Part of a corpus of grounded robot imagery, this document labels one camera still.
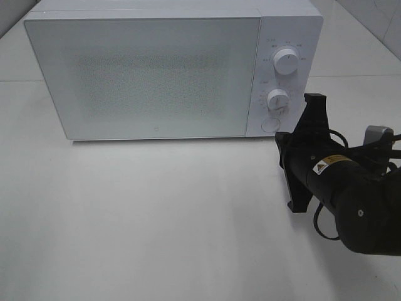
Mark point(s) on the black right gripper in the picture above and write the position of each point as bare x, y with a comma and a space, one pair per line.
313, 164

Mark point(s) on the white microwave door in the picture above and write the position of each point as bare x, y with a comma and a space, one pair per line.
119, 79

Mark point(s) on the round white door button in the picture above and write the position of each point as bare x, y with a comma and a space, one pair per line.
270, 125

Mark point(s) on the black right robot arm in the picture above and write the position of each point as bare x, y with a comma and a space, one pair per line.
359, 186

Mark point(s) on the white microwave oven body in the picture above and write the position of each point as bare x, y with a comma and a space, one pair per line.
296, 24

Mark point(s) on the white timer knob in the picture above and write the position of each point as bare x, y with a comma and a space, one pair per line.
277, 99

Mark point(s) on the upper white control knob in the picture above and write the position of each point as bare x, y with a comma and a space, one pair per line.
286, 60

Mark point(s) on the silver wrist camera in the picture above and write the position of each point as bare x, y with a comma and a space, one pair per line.
375, 133

